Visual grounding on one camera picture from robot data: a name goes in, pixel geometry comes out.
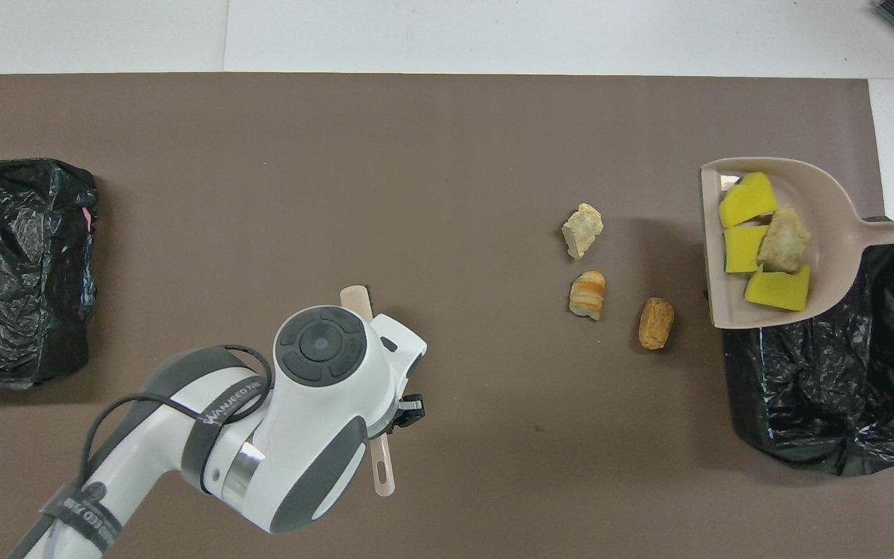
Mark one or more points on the open bin with black bag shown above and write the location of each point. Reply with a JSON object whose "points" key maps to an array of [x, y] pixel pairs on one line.
{"points": [[827, 388]]}

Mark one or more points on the brown foam chunk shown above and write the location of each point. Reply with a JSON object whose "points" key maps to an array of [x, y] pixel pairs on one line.
{"points": [[656, 324]]}

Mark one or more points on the beige and orange foam chunk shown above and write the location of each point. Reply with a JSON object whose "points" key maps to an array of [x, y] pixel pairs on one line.
{"points": [[786, 239]]}

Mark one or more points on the pale yellow foam chunk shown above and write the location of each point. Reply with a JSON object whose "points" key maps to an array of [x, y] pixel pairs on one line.
{"points": [[583, 230]]}

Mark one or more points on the yellow green sponge piece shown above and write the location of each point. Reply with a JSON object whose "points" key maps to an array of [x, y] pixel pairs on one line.
{"points": [[742, 250]]}

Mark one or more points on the bin covered by black bag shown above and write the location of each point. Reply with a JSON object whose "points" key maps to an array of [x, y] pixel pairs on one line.
{"points": [[12, 272]]}

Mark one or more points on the orange striped foam chunk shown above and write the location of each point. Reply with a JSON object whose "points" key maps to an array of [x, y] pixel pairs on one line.
{"points": [[588, 295]]}

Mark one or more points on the beige hand brush black bristles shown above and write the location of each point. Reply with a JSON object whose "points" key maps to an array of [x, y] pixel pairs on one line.
{"points": [[382, 466]]}

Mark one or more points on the brown table mat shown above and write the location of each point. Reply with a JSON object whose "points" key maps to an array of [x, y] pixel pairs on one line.
{"points": [[338, 155]]}

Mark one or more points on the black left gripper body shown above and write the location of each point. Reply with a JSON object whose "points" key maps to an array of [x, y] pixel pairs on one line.
{"points": [[410, 408]]}

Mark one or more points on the pale pink plastic dustpan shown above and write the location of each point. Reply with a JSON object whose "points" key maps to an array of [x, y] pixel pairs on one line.
{"points": [[835, 210]]}

